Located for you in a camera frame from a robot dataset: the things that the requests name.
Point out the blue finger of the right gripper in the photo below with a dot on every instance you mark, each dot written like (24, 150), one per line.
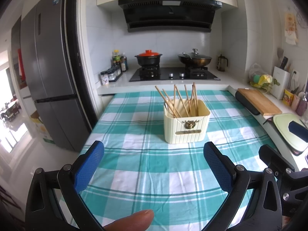
(298, 130)

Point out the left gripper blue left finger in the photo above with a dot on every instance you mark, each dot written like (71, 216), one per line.
(43, 211)

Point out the black wok with lid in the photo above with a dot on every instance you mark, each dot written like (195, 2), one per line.
(194, 59)

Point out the yellow snack packet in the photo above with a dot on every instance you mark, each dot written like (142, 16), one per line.
(287, 98)

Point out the pale bamboo chopstick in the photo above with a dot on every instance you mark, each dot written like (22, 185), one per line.
(195, 99)
(192, 98)

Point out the spice jar white label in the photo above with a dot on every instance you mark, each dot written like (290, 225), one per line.
(104, 78)

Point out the yellow green bag bundle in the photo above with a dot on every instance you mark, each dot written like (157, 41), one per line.
(259, 79)

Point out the black pot orange lid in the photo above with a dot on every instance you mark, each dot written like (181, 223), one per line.
(148, 58)

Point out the wall calendar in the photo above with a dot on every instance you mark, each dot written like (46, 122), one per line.
(290, 29)

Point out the person's left hand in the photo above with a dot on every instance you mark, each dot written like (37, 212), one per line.
(139, 221)

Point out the wooden cutting board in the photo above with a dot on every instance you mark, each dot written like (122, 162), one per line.
(262, 103)

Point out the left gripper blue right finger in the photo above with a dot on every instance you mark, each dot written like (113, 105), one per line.
(263, 212)

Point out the cream ribbed utensil holder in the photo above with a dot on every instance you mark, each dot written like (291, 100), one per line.
(186, 129)

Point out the grey refrigerator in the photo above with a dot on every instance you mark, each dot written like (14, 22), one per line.
(53, 71)

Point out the black gas stove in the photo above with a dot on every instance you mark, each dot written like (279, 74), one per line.
(172, 73)

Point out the wooden chopstick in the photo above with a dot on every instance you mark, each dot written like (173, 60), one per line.
(179, 95)
(174, 101)
(165, 100)
(171, 102)
(189, 101)

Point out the black range hood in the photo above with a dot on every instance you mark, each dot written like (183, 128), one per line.
(142, 15)

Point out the white knife block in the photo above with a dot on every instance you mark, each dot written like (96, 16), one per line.
(280, 82)

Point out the teal white plaid tablecloth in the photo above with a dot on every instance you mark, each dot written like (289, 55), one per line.
(140, 170)

